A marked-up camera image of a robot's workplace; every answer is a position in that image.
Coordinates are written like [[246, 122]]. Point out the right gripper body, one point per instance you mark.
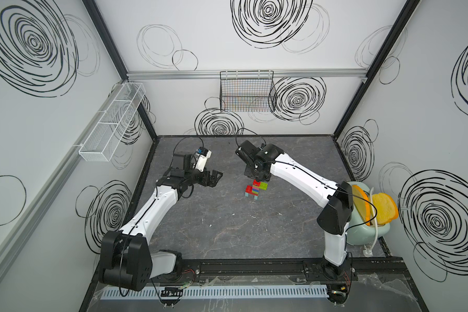
[[264, 179]]

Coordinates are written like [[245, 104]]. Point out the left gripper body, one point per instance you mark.
[[201, 178]]

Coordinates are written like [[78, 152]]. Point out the long red lego brick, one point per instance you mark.
[[249, 190]]

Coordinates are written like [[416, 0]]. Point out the long green lego brick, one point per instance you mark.
[[262, 186]]

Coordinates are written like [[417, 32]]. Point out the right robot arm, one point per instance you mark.
[[334, 199]]

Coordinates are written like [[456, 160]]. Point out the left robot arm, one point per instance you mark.
[[125, 258]]

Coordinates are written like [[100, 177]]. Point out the orange toast slice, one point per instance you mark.
[[361, 203]]

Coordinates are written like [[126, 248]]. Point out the mint green toaster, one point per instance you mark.
[[364, 234]]

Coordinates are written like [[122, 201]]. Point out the black wire basket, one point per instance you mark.
[[247, 91]]

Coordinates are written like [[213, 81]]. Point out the white wire shelf basket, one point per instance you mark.
[[110, 129]]

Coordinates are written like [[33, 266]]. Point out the white slotted cable duct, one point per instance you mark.
[[219, 292]]

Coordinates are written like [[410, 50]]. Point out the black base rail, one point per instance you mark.
[[198, 270]]

